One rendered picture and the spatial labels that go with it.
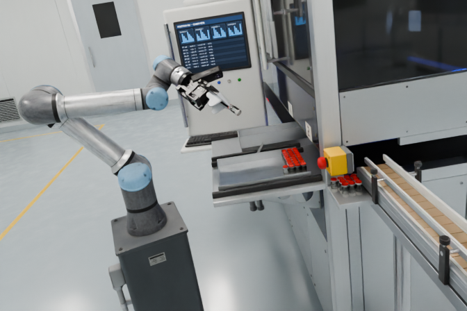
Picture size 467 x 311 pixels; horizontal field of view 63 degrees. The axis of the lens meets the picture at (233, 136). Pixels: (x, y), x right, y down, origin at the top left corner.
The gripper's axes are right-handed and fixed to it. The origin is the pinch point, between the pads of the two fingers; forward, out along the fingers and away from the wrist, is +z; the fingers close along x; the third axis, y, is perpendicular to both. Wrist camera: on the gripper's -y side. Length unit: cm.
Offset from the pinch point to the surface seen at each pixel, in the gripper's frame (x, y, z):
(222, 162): -36.9, 10.7, -4.7
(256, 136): -61, -14, -12
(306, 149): -45, -18, 17
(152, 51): -363, -121, -406
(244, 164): -37.7, 5.7, 3.2
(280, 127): -64, -27, -7
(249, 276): -127, 39, 15
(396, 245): -20, 0, 67
